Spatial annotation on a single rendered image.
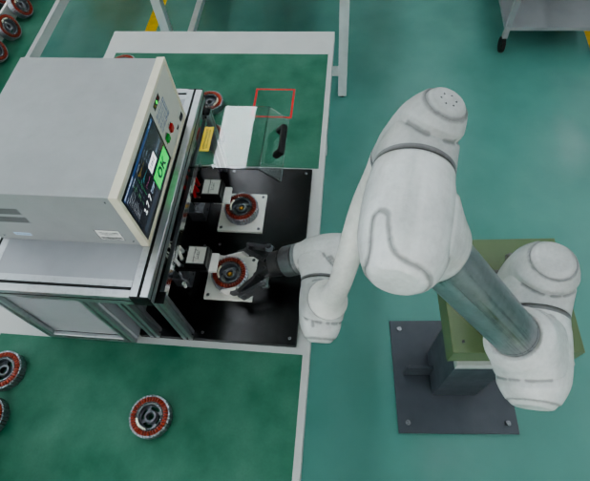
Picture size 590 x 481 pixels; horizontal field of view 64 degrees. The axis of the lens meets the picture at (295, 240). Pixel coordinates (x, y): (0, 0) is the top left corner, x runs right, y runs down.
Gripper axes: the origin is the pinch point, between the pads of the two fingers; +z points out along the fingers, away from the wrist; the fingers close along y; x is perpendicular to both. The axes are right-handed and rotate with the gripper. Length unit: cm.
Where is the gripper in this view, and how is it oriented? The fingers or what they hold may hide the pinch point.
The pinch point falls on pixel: (230, 274)
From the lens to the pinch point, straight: 147.1
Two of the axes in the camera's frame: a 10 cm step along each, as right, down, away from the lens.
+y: 0.9, -8.7, 4.9
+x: -5.5, -4.5, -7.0
